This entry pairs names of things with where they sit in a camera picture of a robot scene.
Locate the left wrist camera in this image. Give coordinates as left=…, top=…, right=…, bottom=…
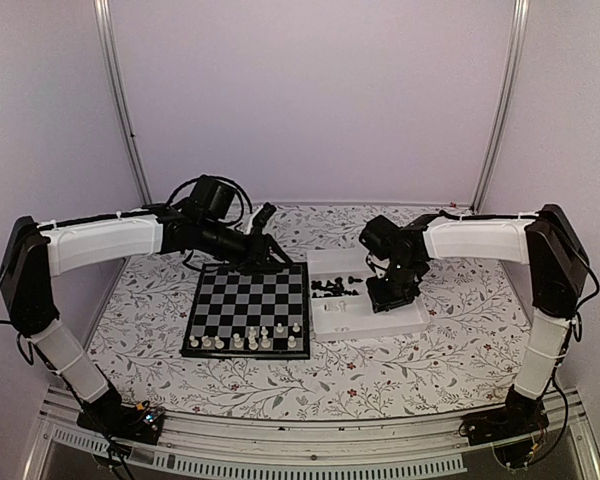
left=248, top=202, right=277, bottom=234

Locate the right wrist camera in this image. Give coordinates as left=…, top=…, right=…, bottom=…
left=365, top=252, right=386, bottom=278

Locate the floral table mat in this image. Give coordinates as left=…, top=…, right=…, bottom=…
left=79, top=202, right=551, bottom=419

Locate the metal frame post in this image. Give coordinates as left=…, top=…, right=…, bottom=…
left=93, top=0, right=153, bottom=204
left=470, top=0, right=530, bottom=212

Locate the right metal frame post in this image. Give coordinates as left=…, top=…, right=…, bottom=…
left=470, top=0, right=530, bottom=212

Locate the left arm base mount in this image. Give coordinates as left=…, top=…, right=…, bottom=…
left=77, top=396, right=166, bottom=445

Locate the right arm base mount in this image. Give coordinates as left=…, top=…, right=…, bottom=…
left=458, top=402, right=549, bottom=470

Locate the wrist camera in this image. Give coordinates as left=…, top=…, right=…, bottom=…
left=365, top=252, right=386, bottom=278
left=248, top=202, right=277, bottom=234

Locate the left metal frame post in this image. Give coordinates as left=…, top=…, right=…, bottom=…
left=93, top=0, right=153, bottom=204

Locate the black chess pieces pile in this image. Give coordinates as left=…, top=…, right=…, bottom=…
left=310, top=276, right=363, bottom=298

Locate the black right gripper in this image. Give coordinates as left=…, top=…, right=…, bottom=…
left=366, top=259, right=422, bottom=313

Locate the white plastic tray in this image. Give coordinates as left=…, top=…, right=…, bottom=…
left=306, top=247, right=431, bottom=342

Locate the aluminium front rail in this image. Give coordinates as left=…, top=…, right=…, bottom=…
left=23, top=388, right=600, bottom=479

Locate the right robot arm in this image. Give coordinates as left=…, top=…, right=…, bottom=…
left=359, top=204, right=596, bottom=436

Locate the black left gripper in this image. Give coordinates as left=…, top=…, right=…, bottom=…
left=198, top=218, right=294, bottom=276

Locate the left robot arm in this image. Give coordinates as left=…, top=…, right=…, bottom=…
left=0, top=175, right=292, bottom=434

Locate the black grey chessboard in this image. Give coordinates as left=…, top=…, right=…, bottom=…
left=180, top=262, right=311, bottom=360

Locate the white chess pieces pile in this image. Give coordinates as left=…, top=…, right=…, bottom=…
left=324, top=301, right=347, bottom=331

